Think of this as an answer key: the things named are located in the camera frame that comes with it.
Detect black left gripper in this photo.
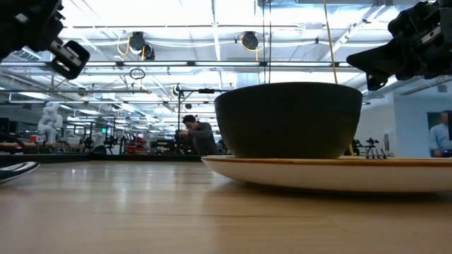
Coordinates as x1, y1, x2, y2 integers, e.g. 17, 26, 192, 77
0, 0, 91, 80

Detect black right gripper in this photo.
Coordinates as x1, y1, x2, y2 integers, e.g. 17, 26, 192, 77
346, 0, 452, 92

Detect dark grey bowl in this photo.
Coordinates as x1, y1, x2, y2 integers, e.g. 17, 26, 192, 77
214, 81, 364, 159

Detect spoon with teal handle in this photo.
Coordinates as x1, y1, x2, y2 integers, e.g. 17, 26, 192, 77
0, 161, 41, 186

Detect yellow plate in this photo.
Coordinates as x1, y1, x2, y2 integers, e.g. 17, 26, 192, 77
201, 155, 452, 194

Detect grey ceiling pipe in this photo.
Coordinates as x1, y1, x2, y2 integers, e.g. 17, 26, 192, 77
0, 88, 153, 95

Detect white robot figure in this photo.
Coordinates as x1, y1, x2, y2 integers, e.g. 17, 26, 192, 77
37, 102, 64, 145

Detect black machine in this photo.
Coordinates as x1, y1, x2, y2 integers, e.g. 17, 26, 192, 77
150, 129, 182, 155
352, 137, 381, 157

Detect person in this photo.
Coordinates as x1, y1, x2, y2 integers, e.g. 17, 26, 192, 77
428, 110, 452, 159
178, 114, 219, 156

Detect wooden background table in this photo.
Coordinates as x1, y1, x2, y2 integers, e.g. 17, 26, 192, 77
0, 140, 85, 151

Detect red tool cart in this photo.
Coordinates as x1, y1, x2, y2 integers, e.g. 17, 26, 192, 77
126, 135, 148, 155

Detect yellow hanging cable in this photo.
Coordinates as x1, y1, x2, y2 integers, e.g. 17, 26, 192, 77
323, 0, 355, 157

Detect black ceiling cable reel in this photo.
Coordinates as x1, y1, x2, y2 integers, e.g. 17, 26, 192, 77
241, 30, 260, 51
128, 31, 156, 61

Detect black hanging cable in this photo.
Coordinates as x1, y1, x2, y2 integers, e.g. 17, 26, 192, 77
268, 0, 273, 84
261, 0, 266, 84

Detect black table edge rail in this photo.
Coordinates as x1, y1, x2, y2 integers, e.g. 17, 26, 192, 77
0, 154, 204, 164

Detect ceiling light rail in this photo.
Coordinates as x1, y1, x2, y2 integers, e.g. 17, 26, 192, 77
0, 60, 354, 68

